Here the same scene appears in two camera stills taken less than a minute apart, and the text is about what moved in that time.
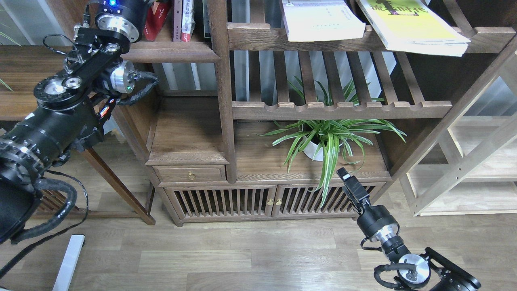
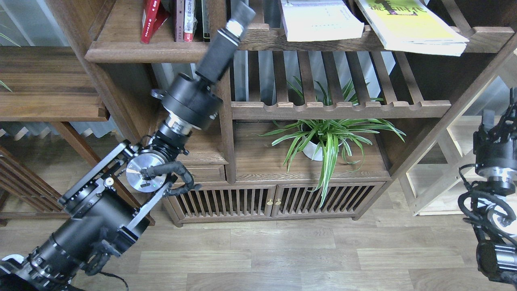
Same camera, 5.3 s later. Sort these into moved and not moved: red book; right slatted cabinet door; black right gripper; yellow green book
Moved: black right gripper
Not moved: yellow green book; right slatted cabinet door; red book
